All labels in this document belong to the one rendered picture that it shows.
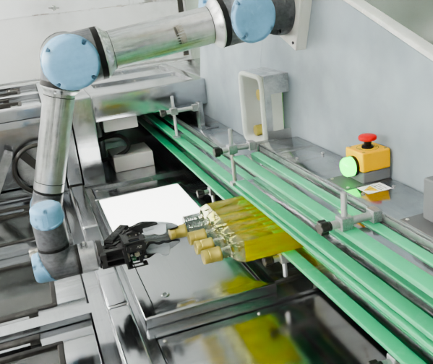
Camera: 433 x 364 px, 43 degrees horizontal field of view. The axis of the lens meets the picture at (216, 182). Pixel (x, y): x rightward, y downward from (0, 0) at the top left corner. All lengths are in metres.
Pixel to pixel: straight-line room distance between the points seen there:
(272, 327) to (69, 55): 0.75
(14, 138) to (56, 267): 1.06
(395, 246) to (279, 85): 0.77
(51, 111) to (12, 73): 3.68
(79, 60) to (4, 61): 3.85
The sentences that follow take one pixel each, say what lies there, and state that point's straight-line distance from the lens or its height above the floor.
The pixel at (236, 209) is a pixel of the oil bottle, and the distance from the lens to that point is 1.48.
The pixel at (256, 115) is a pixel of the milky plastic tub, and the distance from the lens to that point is 1.81.
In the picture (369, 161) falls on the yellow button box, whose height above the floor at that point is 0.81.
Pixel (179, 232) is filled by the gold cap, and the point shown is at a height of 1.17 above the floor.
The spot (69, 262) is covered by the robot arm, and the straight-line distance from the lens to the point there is 1.38.
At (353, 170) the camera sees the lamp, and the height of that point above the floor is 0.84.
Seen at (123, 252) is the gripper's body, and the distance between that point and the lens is 1.37.
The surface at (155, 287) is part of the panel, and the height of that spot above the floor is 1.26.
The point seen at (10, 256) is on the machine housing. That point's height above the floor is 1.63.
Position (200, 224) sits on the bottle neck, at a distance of 1.46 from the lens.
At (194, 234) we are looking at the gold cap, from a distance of 1.40.
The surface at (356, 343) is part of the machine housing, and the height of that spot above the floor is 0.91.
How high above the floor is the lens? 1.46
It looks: 16 degrees down
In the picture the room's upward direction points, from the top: 102 degrees counter-clockwise
